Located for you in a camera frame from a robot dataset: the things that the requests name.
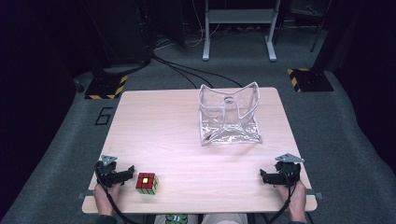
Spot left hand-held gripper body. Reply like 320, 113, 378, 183
94, 154, 126, 189

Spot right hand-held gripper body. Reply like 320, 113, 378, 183
274, 152, 305, 189

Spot colourful puzzle cube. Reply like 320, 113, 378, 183
134, 172, 160, 196

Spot clear plastic bag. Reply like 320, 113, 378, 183
197, 81, 263, 147

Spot person's left hand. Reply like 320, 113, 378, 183
92, 181, 123, 217

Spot person's right hand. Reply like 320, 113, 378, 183
275, 179, 308, 218

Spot green patterned cloth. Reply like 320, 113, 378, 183
164, 213, 189, 224

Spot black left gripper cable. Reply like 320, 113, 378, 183
94, 161, 142, 224

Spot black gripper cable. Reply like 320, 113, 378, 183
94, 161, 142, 224
268, 169, 298, 224

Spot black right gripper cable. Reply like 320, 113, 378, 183
268, 169, 298, 224

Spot grey metal table bracket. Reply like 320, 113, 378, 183
77, 189, 95, 201
305, 188, 324, 201

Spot black yellow-striped base plate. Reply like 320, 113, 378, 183
287, 67, 334, 93
84, 74, 129, 101

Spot black floor cables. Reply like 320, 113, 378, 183
102, 52, 244, 90

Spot white floor cables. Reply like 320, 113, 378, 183
153, 0, 222, 50

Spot white metal stand frame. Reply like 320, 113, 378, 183
202, 0, 283, 63

